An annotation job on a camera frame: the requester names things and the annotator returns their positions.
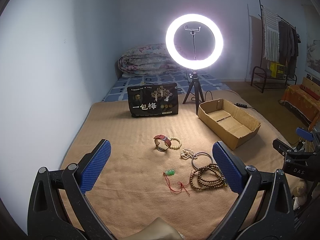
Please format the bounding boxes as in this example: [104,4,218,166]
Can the brown wooden bead necklace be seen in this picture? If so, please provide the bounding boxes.
[189,163,229,190]

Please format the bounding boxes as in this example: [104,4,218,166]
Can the white pearl necklace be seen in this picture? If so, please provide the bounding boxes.
[180,148,199,161]

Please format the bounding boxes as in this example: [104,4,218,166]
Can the green jade pendant red cord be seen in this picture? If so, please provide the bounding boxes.
[163,169,192,196]

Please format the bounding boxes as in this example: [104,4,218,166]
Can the cream bead bracelet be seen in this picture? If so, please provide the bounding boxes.
[169,136,182,151]

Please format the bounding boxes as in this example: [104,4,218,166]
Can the orange covered furniture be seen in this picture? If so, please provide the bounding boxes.
[280,74,319,131]

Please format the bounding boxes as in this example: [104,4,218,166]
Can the black clothes rack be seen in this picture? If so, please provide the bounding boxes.
[250,0,301,93]

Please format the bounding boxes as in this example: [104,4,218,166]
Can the yellow box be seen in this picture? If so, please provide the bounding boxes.
[269,61,286,79]

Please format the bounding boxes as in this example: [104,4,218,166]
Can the cardboard box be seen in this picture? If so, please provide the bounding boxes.
[197,99,261,150]

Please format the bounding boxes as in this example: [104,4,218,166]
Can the dark hanging clothes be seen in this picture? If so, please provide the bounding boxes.
[279,20,299,69]

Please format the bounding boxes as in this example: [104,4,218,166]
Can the white knitted garment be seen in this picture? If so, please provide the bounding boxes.
[262,7,279,62]

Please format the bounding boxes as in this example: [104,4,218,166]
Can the black tripod stand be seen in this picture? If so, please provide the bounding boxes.
[183,71,204,114]

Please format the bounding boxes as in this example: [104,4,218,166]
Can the black snack bag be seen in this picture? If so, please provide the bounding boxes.
[127,83,178,118]

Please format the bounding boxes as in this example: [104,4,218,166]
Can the black phone holder clip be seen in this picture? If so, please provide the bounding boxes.
[184,25,201,35]

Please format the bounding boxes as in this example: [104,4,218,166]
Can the folded floral quilt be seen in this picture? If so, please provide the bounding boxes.
[118,43,183,76]

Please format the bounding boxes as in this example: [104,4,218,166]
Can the black power cable with switch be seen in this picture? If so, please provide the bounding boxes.
[184,67,261,113]

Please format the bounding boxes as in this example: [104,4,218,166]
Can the wall picture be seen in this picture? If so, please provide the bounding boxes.
[303,5,320,77]

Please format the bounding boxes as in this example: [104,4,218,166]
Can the white ring light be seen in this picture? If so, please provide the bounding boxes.
[165,14,224,70]

